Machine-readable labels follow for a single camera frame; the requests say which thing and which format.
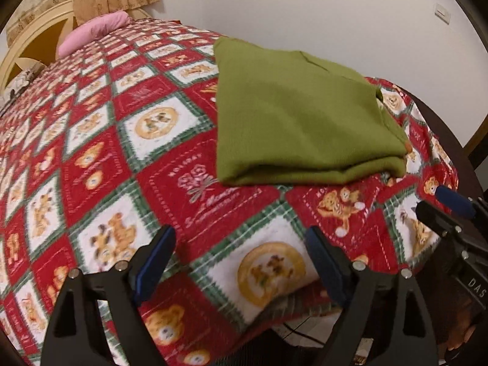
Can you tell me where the pink pillow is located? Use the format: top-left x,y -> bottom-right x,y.
57,11 -> 130,58

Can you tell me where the person's right hand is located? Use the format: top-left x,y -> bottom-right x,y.
438,301 -> 488,356

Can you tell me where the black floor cable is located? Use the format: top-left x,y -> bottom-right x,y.
284,322 -> 336,347

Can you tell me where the green knitted sweater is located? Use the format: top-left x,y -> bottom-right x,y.
213,37 -> 408,187

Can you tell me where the dark wooden bed frame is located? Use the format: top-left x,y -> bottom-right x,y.
396,87 -> 488,195

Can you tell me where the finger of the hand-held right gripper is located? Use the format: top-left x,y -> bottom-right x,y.
415,200 -> 488,264
435,185 -> 488,222

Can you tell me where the patterned white pillow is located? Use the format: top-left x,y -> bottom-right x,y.
2,63 -> 46,102

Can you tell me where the cream wooden headboard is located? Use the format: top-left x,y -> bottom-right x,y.
0,0 -> 77,94

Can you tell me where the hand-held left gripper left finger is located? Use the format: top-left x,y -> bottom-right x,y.
40,225 -> 177,366

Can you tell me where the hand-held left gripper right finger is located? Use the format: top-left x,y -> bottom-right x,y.
305,225 -> 439,366

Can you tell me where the red printed bear blanket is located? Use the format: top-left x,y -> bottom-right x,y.
0,17 -> 460,366

